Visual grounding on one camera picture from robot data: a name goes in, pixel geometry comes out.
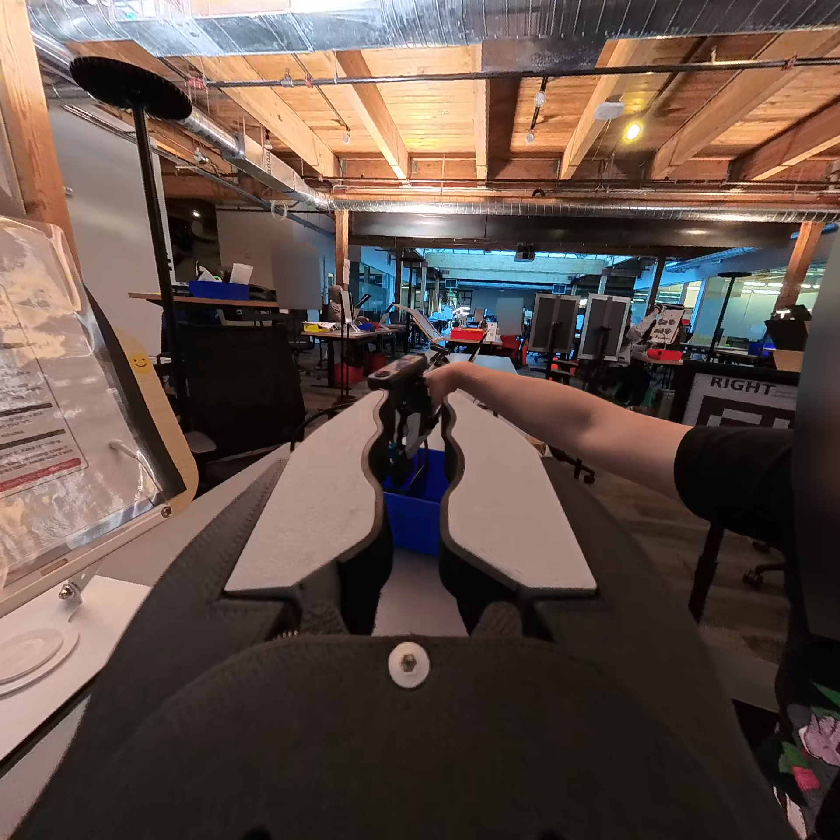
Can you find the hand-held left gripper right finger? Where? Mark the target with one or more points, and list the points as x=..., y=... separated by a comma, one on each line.
x=518, y=518

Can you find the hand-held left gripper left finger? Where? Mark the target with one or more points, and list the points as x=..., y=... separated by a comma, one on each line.
x=302, y=512

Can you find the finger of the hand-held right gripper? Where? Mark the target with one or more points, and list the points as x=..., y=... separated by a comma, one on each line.
x=415, y=439

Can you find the blue plastic storage bin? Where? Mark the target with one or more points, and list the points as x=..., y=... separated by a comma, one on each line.
x=220, y=291
x=413, y=525

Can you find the person's right forearm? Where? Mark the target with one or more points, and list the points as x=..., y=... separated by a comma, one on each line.
x=577, y=420

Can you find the person's right hand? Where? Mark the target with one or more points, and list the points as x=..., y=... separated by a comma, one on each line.
x=453, y=380

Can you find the red plastic bin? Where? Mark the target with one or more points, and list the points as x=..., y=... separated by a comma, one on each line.
x=664, y=355
x=467, y=334

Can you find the grey panel on stand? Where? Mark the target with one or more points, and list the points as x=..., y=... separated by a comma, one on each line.
x=554, y=321
x=604, y=325

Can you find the person's black shirt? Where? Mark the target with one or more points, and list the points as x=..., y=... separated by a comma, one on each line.
x=735, y=479

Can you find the printed marker board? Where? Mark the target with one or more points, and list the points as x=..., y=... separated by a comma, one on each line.
x=735, y=403

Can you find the instruction sheet sign stand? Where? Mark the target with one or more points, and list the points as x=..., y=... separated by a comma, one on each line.
x=39, y=394

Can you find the black floor lamp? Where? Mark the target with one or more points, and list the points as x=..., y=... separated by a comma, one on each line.
x=131, y=85
x=725, y=308

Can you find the black ceiling pipe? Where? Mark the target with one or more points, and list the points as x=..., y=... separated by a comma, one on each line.
x=459, y=75

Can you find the white smoke detector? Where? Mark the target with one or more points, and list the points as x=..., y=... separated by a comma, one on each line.
x=609, y=109

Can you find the person's floral pants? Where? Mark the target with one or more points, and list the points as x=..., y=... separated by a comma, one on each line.
x=814, y=741

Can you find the silver foil duct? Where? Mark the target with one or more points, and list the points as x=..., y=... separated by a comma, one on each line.
x=328, y=26

